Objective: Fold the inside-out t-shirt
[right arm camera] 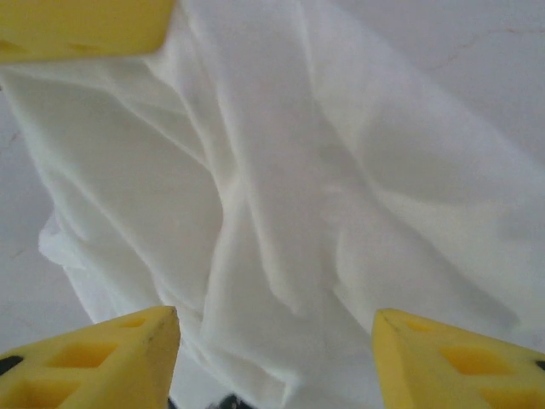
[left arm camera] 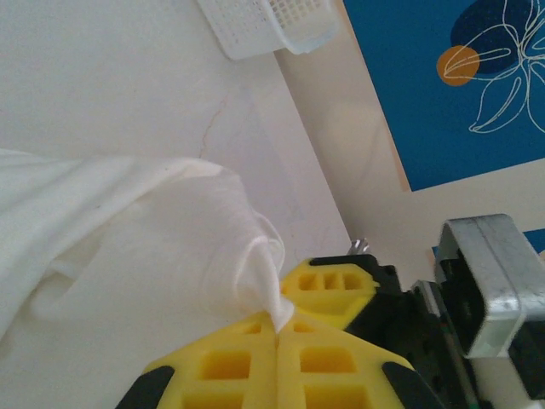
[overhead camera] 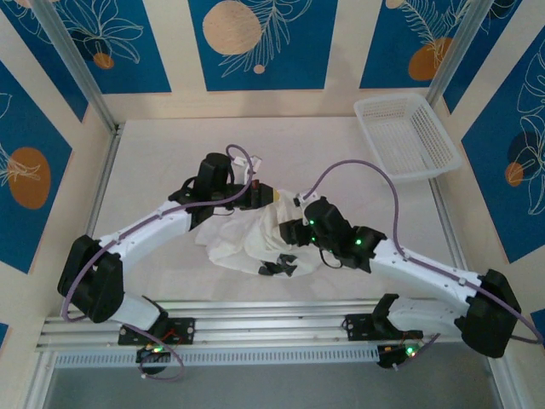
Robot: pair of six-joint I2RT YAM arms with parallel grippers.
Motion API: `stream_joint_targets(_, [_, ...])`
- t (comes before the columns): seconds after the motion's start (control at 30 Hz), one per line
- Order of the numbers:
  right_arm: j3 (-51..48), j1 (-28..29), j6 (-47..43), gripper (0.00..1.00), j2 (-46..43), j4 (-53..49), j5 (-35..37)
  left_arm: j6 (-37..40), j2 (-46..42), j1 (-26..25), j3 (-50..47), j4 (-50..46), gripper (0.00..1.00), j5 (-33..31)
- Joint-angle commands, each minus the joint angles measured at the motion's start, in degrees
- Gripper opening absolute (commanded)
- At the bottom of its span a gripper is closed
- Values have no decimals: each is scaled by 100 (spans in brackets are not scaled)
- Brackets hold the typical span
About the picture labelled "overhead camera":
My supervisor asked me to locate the white t-shirt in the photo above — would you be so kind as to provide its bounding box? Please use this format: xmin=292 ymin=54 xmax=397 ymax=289
xmin=194 ymin=187 xmax=329 ymax=280

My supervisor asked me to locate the white perforated plastic basket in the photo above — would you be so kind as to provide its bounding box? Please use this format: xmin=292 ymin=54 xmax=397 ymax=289
xmin=353 ymin=92 xmax=464 ymax=185

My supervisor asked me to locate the black controller board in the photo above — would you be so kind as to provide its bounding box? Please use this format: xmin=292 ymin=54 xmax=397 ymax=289
xmin=376 ymin=342 xmax=423 ymax=371
xmin=135 ymin=343 xmax=172 ymax=376

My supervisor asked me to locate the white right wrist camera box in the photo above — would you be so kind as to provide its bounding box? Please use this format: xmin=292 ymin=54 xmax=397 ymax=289
xmin=293 ymin=191 xmax=318 ymax=210

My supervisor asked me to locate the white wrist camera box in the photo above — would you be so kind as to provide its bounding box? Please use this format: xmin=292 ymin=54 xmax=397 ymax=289
xmin=293 ymin=191 xmax=318 ymax=210
xmin=232 ymin=155 xmax=263 ymax=184

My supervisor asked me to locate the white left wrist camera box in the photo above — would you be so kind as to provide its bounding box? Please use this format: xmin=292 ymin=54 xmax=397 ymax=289
xmin=232 ymin=155 xmax=263 ymax=184

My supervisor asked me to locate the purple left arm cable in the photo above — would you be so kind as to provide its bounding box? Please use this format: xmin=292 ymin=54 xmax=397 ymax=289
xmin=61 ymin=144 xmax=256 ymax=383

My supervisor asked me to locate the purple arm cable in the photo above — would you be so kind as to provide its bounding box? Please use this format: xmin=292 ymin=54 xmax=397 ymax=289
xmin=302 ymin=158 xmax=545 ymax=346
xmin=61 ymin=144 xmax=256 ymax=383

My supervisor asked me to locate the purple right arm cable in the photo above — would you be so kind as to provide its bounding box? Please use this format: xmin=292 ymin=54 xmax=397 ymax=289
xmin=302 ymin=158 xmax=545 ymax=346

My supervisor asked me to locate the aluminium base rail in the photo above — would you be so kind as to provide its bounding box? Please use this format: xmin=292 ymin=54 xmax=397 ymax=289
xmin=36 ymin=300 xmax=508 ymax=354

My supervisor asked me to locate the white slotted cable duct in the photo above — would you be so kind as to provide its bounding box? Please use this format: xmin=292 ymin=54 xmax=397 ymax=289
xmin=54 ymin=345 xmax=381 ymax=370

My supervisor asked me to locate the aluminium frame post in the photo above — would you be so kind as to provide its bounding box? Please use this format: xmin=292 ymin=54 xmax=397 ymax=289
xmin=427 ymin=0 xmax=500 ymax=108
xmin=32 ymin=0 xmax=119 ymax=134

